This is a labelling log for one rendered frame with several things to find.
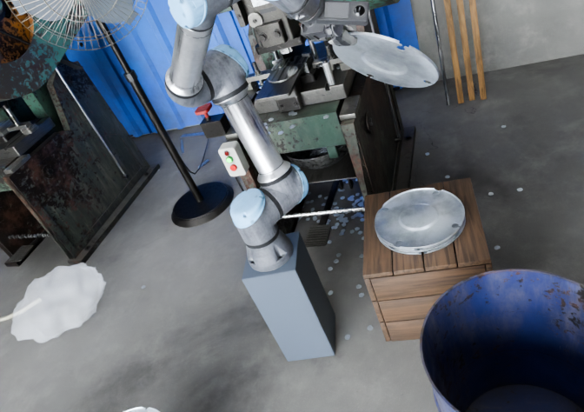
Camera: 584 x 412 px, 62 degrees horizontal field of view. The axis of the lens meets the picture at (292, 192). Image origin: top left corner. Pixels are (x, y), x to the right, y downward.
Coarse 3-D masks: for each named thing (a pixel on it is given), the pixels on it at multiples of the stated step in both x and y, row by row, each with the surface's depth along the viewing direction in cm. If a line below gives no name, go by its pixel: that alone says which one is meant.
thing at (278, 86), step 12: (276, 72) 190; (288, 72) 187; (300, 72) 185; (264, 84) 186; (276, 84) 182; (288, 84) 179; (300, 84) 189; (264, 96) 177; (276, 96) 174; (288, 96) 187; (300, 96) 188; (288, 108) 191; (300, 108) 189
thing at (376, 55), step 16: (352, 32) 119; (336, 48) 131; (352, 48) 127; (368, 48) 123; (384, 48) 119; (352, 64) 138; (368, 64) 134; (384, 64) 131; (400, 64) 127; (416, 64) 122; (432, 64) 119; (384, 80) 141; (400, 80) 136; (416, 80) 132; (432, 80) 128
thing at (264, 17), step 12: (252, 0) 176; (252, 12) 179; (264, 12) 178; (276, 12) 177; (252, 24) 181; (264, 24) 179; (276, 24) 177; (288, 24) 179; (300, 24) 189; (264, 36) 180; (276, 36) 178; (288, 36) 182
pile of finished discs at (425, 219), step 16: (416, 192) 171; (432, 192) 168; (448, 192) 164; (384, 208) 171; (400, 208) 167; (416, 208) 163; (432, 208) 161; (448, 208) 159; (384, 224) 163; (400, 224) 161; (416, 224) 157; (432, 224) 156; (448, 224) 154; (464, 224) 154; (384, 240) 157; (400, 240) 155; (416, 240) 153; (432, 240) 151; (448, 240) 150
